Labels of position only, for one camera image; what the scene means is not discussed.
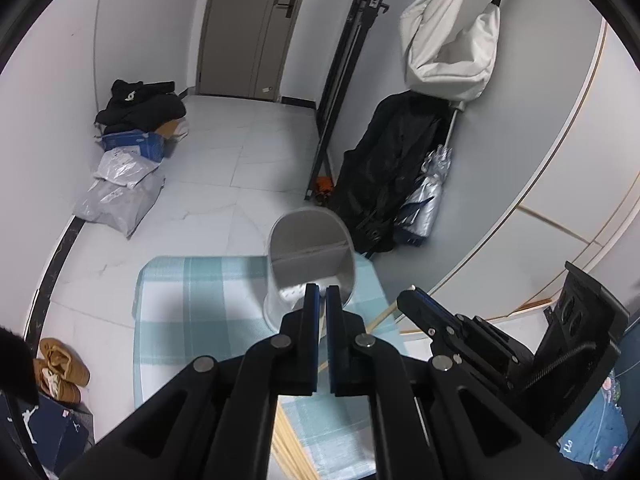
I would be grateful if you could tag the white wardrobe with gold trim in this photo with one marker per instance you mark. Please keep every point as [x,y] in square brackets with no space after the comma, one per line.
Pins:
[590,160]

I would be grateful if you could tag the white plastic parcel bag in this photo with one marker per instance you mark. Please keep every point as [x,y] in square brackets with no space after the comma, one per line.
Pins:
[122,165]

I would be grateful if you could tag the white shoulder bag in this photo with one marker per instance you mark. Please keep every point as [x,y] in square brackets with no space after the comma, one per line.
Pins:
[450,45]

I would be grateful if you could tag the dark blue box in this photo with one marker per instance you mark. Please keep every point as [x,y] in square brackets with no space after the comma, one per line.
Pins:
[50,425]

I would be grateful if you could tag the orange tool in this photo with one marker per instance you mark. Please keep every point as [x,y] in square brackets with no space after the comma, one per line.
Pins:
[324,185]

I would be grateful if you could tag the blue cardboard box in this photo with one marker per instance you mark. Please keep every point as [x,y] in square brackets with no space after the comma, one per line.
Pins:
[135,142]

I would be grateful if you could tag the black clothing pile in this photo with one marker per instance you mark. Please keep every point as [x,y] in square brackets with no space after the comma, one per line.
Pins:
[140,107]

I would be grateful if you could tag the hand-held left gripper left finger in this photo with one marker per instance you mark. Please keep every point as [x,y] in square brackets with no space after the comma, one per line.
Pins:
[314,340]

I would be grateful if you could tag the black garment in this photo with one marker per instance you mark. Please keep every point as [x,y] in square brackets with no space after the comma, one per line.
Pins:
[385,170]

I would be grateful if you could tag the blue checked tablecloth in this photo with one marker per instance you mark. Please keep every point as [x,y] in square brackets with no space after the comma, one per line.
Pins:
[200,300]

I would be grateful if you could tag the brown cardboard box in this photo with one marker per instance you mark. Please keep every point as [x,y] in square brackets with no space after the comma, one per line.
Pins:
[172,127]

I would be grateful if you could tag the wooden chopstick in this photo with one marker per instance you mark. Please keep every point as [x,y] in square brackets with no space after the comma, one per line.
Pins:
[385,315]

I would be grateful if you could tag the grey plastic parcel bag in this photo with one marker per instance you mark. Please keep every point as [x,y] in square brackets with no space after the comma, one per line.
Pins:
[115,202]

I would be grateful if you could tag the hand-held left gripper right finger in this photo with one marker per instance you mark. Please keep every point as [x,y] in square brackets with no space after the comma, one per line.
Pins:
[334,350]

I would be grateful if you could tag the blue floral cloth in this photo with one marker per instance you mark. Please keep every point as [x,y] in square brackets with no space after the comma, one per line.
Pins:
[595,430]

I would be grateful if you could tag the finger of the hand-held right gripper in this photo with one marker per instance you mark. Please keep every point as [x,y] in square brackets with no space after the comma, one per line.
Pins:
[425,310]

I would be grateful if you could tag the brown shoe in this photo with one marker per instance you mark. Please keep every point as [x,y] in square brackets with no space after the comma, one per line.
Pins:
[62,355]
[57,387]

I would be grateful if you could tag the black metal frame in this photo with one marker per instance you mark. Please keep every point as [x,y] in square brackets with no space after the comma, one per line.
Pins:
[345,55]

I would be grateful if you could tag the pile of wooden chopsticks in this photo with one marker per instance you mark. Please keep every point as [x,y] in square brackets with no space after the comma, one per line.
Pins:
[290,445]

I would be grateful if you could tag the silver folded umbrella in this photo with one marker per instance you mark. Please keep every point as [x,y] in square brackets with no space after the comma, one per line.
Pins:
[422,200]

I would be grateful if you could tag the grey plastic utensil holder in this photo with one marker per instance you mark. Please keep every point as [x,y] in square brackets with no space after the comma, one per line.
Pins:
[310,240]

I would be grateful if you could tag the grey door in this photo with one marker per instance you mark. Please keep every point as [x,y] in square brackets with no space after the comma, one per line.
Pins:
[240,25]

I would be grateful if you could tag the black fuzzy object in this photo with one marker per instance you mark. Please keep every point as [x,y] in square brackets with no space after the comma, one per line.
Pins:
[15,360]

